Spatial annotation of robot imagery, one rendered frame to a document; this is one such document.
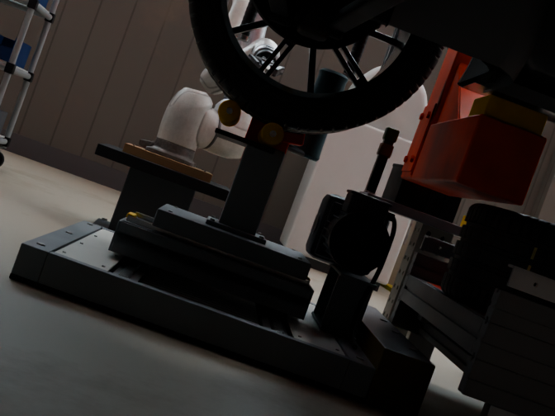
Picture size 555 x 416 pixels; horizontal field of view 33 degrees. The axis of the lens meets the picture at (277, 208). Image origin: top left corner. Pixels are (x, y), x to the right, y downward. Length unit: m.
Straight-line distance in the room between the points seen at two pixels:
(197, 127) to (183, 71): 2.50
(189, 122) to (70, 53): 2.62
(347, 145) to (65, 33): 1.91
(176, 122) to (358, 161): 2.04
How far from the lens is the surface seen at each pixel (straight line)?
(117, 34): 5.97
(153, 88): 5.93
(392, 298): 2.90
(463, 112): 2.41
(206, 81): 3.25
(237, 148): 3.55
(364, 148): 5.31
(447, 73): 2.66
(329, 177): 5.28
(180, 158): 3.43
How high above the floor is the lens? 0.38
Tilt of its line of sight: 1 degrees down
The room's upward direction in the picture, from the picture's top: 20 degrees clockwise
